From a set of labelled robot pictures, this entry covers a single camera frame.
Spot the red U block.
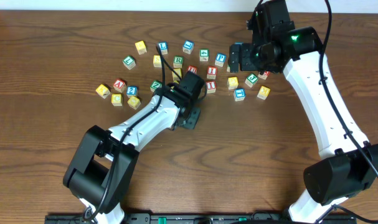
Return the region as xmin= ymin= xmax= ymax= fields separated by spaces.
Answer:
xmin=187 ymin=65 xmax=198 ymax=74

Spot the green R block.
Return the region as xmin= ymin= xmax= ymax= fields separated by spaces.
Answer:
xmin=173 ymin=55 xmax=184 ymax=68

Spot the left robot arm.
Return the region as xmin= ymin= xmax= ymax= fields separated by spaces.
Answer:
xmin=63 ymin=72 xmax=206 ymax=223

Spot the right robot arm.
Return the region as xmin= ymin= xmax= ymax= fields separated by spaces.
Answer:
xmin=229 ymin=0 xmax=378 ymax=223

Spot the green J block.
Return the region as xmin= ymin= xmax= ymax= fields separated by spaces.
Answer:
xmin=245 ymin=73 xmax=258 ymax=88

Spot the blue P block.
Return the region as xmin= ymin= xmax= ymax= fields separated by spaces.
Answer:
xmin=215 ymin=53 xmax=227 ymax=67

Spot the red M block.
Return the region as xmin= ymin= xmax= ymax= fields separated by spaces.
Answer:
xmin=258 ymin=71 xmax=270 ymax=80

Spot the yellow block right centre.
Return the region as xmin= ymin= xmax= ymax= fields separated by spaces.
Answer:
xmin=227 ymin=77 xmax=239 ymax=90

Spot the upper red I block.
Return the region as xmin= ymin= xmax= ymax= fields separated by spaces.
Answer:
xmin=207 ymin=66 xmax=217 ymax=80

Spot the red i block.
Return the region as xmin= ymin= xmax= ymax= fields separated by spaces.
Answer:
xmin=206 ymin=81 xmax=217 ymax=94
xmin=207 ymin=66 xmax=217 ymax=80

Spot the lower red I block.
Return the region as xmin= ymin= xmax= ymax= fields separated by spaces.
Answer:
xmin=206 ymin=81 xmax=217 ymax=94

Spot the blue T block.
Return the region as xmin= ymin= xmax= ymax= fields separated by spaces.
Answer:
xmin=234 ymin=88 xmax=246 ymax=101

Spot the yellow M block right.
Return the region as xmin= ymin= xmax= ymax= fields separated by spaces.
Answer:
xmin=257 ymin=86 xmax=270 ymax=100

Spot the yellow S block centre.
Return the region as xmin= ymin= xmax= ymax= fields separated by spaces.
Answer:
xmin=172 ymin=68 xmax=182 ymax=82

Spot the yellow s block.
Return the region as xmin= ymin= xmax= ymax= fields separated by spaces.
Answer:
xmin=153 ymin=55 xmax=162 ymax=68
xmin=172 ymin=68 xmax=182 ymax=82

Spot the green 4 block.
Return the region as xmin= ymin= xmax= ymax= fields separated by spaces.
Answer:
xmin=199 ymin=49 xmax=209 ymax=62

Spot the green Z block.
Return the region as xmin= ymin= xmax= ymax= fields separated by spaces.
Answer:
xmin=150 ymin=80 xmax=163 ymax=92

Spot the yellow Q block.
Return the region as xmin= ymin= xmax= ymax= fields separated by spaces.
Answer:
xmin=128 ymin=96 xmax=141 ymax=110

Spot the blue tilted L block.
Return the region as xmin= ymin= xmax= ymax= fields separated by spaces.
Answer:
xmin=182 ymin=40 xmax=194 ymax=54

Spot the blue 2 block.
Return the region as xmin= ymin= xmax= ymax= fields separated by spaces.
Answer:
xmin=126 ymin=86 xmax=138 ymax=98

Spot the yellow S block left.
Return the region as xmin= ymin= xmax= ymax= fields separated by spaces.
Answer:
xmin=153 ymin=55 xmax=162 ymax=68

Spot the yellow C block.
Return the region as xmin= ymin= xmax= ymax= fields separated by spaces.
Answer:
xmin=111 ymin=94 xmax=123 ymax=106

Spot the red A block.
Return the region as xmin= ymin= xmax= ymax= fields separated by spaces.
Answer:
xmin=113 ymin=78 xmax=127 ymax=93

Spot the green 7 block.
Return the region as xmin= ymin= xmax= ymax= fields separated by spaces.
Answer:
xmin=123 ymin=55 xmax=136 ymax=70

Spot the yellow block top left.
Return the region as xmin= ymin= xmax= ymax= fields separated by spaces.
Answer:
xmin=135 ymin=40 xmax=147 ymax=55

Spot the yellow K block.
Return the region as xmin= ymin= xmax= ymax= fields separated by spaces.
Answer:
xmin=95 ymin=84 xmax=111 ymax=99

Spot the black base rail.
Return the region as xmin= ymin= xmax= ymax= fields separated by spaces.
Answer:
xmin=44 ymin=212 xmax=357 ymax=224

